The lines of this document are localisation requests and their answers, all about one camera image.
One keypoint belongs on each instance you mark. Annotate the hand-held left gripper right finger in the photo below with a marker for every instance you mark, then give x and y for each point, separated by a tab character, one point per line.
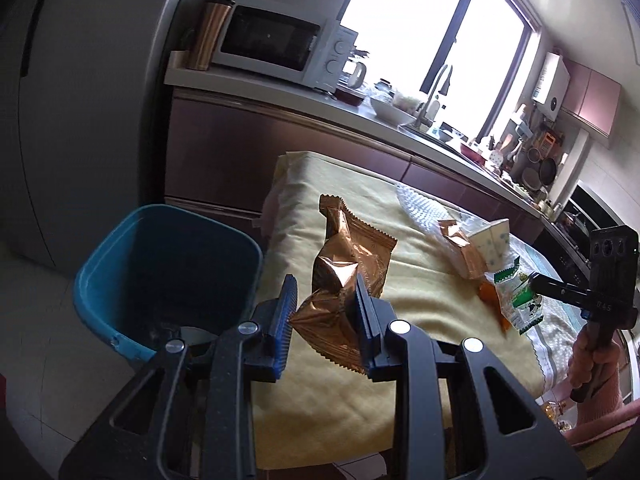
361	310

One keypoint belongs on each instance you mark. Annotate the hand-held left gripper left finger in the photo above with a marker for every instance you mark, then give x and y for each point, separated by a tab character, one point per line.
285	320

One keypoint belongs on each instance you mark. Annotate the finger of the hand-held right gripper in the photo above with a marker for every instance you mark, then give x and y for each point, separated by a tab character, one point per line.
555	287

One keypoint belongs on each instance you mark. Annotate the green and white carton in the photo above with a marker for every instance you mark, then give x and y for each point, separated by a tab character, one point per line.
515	295

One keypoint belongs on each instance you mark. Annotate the large copper foil wrapper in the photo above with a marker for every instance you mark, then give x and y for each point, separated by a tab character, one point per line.
350	255

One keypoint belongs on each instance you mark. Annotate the curved orange peel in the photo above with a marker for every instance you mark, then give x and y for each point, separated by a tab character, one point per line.
488	294

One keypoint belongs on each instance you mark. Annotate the white dotted paper carton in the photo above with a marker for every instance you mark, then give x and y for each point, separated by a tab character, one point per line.
492	247

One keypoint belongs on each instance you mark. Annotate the blue plastic bin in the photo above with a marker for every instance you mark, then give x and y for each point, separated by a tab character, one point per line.
150	260

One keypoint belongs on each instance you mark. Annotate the person's right hand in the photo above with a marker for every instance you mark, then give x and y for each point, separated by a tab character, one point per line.
607	380

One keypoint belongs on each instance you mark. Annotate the black stove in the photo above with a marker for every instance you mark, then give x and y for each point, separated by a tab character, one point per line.
570	255

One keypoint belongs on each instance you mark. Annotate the white floral tablecloth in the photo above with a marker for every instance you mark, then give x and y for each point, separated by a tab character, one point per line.
555	325

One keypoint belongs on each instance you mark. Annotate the yellow tablecloth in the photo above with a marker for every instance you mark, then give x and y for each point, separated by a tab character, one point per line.
425	320

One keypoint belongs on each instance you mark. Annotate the small copper foil wrapper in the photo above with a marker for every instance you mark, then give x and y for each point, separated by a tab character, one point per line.
462	255

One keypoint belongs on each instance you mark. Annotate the hanging frying pan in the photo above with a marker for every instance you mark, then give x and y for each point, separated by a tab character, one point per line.
548	171

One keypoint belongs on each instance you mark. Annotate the white foam fruit net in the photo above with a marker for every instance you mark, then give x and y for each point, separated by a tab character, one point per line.
417	205

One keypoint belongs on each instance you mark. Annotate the brown base cabinet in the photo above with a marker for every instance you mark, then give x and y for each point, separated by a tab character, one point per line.
225	150

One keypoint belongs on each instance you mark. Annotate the white bowl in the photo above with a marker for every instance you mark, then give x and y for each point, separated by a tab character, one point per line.
390	110

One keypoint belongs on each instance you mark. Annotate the white water heater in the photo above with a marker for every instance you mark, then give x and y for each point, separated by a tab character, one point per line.
550	85

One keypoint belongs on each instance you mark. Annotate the dark red dish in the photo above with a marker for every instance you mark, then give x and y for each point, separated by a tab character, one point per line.
350	96

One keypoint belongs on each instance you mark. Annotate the metal faucet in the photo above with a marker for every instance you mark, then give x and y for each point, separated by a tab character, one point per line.
435	90

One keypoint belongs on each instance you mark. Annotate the white kettle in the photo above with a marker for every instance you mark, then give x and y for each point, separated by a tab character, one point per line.
356	74

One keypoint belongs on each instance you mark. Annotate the window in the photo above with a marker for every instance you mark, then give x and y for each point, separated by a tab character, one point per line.
400	35

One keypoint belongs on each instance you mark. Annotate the white microwave oven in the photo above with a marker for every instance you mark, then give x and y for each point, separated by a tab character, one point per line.
270	35

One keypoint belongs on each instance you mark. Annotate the copper tumbler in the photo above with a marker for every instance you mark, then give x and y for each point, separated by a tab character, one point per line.
207	35

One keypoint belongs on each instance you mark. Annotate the grey refrigerator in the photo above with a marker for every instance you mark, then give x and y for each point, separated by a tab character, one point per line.
75	110

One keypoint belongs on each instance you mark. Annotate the pink wall cabinet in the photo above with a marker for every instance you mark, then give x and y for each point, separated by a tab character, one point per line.
592	97

